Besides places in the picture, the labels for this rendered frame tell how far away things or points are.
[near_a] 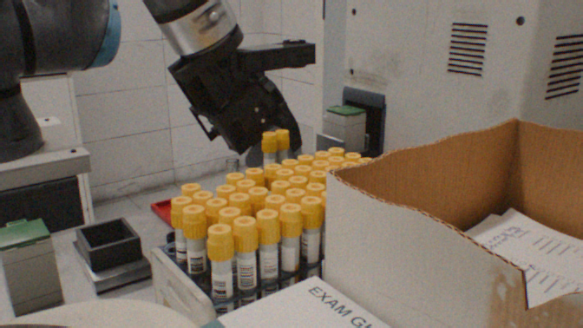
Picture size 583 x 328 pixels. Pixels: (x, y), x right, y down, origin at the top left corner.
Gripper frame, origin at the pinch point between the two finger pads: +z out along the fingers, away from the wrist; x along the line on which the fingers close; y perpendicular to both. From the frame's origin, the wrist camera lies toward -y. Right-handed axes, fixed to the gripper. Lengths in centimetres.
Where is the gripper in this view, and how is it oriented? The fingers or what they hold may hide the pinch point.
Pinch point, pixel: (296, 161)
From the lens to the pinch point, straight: 63.9
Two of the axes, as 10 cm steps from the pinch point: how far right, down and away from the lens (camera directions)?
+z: 4.0, 7.1, 5.8
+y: -6.9, 6.5, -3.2
